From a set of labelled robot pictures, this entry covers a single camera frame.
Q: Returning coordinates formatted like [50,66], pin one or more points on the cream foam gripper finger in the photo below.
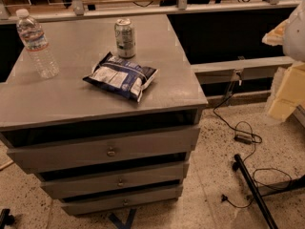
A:
[276,36]

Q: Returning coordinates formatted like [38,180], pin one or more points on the silver green 7up can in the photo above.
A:
[125,37]

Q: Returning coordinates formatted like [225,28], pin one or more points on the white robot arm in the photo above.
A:
[290,34]

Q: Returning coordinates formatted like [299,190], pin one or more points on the clear plastic water bottle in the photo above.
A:
[37,45]

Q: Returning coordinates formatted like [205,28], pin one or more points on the grey metal railing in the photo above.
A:
[61,10]

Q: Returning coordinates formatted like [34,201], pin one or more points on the blue white chip bag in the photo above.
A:
[120,76]

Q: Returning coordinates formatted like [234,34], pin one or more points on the black tripod leg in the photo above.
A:
[239,164]

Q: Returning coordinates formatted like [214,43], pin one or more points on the grey drawer cabinet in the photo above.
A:
[38,112]

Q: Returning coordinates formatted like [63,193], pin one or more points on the bottom grey drawer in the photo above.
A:
[107,203]

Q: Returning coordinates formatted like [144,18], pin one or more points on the grey drawer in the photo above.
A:
[107,203]
[98,150]
[91,184]

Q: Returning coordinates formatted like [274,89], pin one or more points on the top grey drawer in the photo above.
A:
[98,150]

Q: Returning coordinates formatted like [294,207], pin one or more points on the middle grey drawer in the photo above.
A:
[91,184]

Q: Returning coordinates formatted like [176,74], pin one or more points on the black object bottom left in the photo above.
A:
[6,218]

